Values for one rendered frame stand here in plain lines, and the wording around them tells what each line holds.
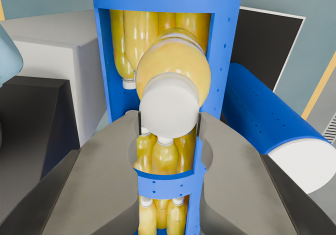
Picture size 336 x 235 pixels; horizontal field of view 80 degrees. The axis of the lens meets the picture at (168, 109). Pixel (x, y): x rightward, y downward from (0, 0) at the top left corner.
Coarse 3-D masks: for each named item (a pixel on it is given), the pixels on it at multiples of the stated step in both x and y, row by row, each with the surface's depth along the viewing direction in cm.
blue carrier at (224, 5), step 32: (96, 0) 34; (128, 0) 29; (160, 0) 28; (192, 0) 29; (224, 0) 31; (224, 32) 34; (224, 64) 38; (128, 96) 60; (160, 192) 47; (192, 192) 50; (192, 224) 58
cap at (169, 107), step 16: (160, 80) 13; (176, 80) 13; (144, 96) 12; (160, 96) 12; (176, 96) 12; (192, 96) 12; (144, 112) 13; (160, 112) 13; (176, 112) 13; (192, 112) 13; (160, 128) 13; (176, 128) 13
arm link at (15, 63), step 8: (0, 24) 27; (0, 32) 22; (0, 40) 21; (8, 40) 24; (0, 48) 21; (8, 48) 22; (16, 48) 26; (0, 56) 21; (8, 56) 22; (16, 56) 23; (0, 64) 22; (8, 64) 22; (16, 64) 23; (0, 72) 22; (8, 72) 23; (16, 72) 25; (0, 80) 24
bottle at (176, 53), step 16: (176, 32) 22; (160, 48) 16; (176, 48) 16; (192, 48) 17; (144, 64) 16; (160, 64) 15; (176, 64) 15; (192, 64) 15; (208, 64) 18; (144, 80) 15; (192, 80) 15; (208, 80) 17
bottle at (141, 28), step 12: (132, 12) 37; (144, 12) 37; (156, 12) 39; (132, 24) 38; (144, 24) 38; (156, 24) 40; (132, 36) 39; (144, 36) 39; (156, 36) 41; (132, 48) 40; (144, 48) 40; (132, 60) 42
